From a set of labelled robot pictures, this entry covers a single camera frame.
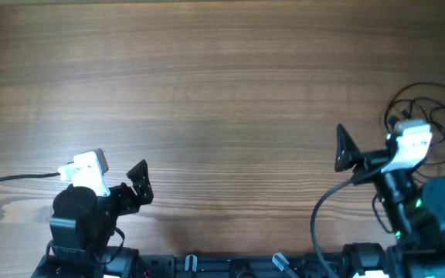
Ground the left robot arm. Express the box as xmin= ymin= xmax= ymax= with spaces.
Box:
xmin=32 ymin=160 xmax=154 ymax=278

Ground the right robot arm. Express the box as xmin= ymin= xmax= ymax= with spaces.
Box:
xmin=335 ymin=120 xmax=445 ymax=277

